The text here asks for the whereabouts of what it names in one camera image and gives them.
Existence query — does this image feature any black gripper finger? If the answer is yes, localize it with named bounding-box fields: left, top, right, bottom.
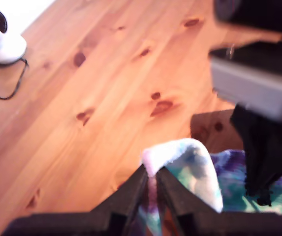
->
left=156, top=166, right=220, bottom=236
left=253, top=115, right=282, bottom=207
left=91, top=164, right=149, bottom=236
left=230, top=105, right=257, bottom=195

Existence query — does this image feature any tie-dye Hugging Face sock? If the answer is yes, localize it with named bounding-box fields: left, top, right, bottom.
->
left=138, top=137, right=282, bottom=236

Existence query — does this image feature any black camera power cable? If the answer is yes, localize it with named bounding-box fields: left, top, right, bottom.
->
left=0, top=58, right=30, bottom=101

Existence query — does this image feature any white round security camera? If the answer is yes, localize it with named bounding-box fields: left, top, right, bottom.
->
left=0, top=4, right=28, bottom=65

